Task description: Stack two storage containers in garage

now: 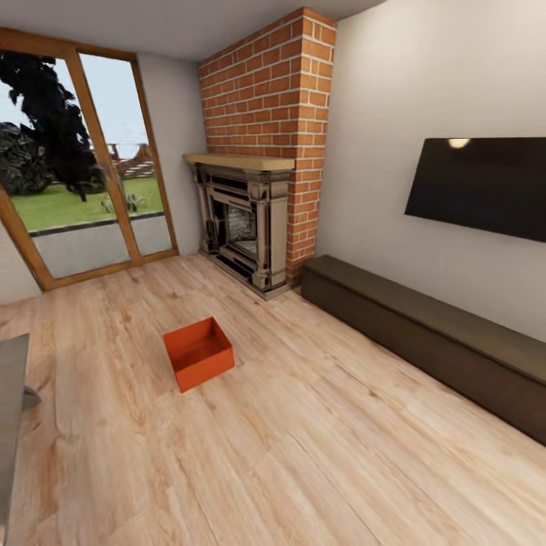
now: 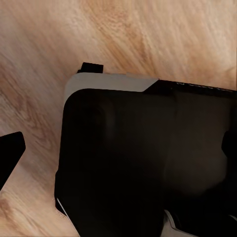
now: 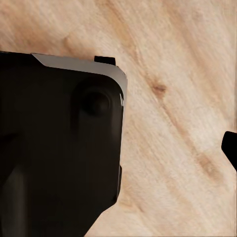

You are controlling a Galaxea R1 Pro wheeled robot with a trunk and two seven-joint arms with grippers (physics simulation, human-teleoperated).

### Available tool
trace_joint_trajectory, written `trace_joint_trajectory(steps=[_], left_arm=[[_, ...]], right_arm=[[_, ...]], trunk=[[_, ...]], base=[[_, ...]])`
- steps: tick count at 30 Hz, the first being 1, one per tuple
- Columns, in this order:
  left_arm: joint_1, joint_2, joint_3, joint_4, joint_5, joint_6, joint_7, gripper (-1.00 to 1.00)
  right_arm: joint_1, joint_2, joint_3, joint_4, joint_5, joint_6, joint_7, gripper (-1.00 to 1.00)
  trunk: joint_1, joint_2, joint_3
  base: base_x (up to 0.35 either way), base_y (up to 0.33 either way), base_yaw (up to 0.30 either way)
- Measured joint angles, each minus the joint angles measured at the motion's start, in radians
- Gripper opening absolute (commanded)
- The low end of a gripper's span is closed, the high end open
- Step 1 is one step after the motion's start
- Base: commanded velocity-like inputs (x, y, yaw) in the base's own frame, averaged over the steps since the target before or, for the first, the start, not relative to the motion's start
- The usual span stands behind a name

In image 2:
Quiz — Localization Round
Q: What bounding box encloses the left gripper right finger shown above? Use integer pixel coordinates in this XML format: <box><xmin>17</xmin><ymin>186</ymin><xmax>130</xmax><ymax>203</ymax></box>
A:
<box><xmin>221</xmin><ymin>131</ymin><xmax>237</xmax><ymax>171</ymax></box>

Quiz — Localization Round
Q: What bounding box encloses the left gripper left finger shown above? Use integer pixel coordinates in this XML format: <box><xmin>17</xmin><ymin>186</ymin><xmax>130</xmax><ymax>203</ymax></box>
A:
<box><xmin>0</xmin><ymin>131</ymin><xmax>26</xmax><ymax>191</ymax></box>

